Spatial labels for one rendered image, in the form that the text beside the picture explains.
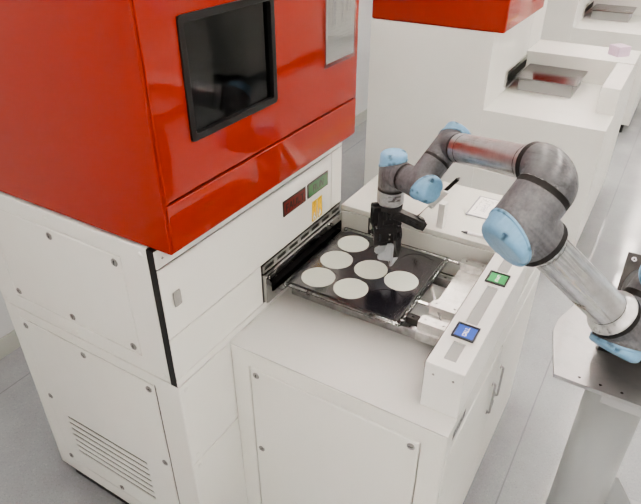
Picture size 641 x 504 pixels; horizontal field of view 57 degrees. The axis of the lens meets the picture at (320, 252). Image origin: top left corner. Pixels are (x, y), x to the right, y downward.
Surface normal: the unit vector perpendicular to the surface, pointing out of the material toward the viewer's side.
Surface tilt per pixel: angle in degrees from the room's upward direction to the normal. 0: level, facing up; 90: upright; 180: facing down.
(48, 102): 90
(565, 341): 0
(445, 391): 90
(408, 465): 90
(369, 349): 0
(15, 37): 90
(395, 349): 0
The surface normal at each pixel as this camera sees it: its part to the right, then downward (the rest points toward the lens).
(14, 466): 0.00, -0.84
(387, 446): -0.51, 0.47
